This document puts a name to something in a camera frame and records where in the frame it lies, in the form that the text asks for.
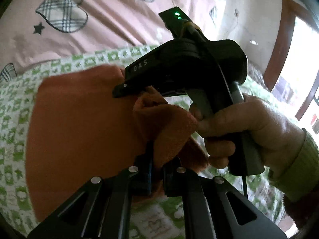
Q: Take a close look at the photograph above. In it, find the rust orange garment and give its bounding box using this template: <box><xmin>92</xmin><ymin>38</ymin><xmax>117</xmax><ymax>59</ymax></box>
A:
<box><xmin>25</xmin><ymin>65</ymin><xmax>208</xmax><ymax>222</ymax></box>

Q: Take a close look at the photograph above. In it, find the person's right hand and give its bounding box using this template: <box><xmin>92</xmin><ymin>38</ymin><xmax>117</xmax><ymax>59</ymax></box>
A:
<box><xmin>190</xmin><ymin>95</ymin><xmax>306</xmax><ymax>178</ymax></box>

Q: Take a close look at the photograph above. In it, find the green white patterned quilt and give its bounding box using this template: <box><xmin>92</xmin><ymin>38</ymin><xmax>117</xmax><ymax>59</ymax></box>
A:
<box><xmin>1</xmin><ymin>45</ymin><xmax>284</xmax><ymax>238</ymax></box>

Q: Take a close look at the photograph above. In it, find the olive green right sleeve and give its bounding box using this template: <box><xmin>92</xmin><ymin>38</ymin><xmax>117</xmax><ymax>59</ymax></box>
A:
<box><xmin>268</xmin><ymin>128</ymin><xmax>319</xmax><ymax>204</ymax></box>

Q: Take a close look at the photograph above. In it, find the pink heart pattern bedsheet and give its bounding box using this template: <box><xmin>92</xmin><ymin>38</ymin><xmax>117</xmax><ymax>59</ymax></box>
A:
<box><xmin>0</xmin><ymin>0</ymin><xmax>218</xmax><ymax>77</ymax></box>

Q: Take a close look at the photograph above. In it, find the brown wooden door frame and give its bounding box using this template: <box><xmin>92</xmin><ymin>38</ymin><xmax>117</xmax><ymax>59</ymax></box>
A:
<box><xmin>263</xmin><ymin>0</ymin><xmax>319</xmax><ymax>121</ymax></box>

